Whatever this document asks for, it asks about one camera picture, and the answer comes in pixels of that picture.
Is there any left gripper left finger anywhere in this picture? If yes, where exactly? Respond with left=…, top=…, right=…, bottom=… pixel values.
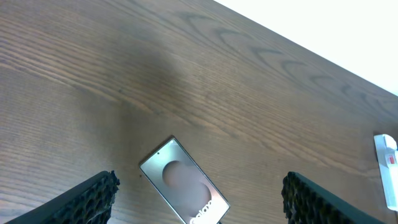
left=7, top=170, right=120, bottom=224

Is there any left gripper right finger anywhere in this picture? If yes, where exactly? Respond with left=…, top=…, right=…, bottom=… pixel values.
left=281, top=172, right=382, bottom=224

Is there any white power strip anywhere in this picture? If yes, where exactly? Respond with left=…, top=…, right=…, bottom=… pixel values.
left=374, top=134, right=397, bottom=211

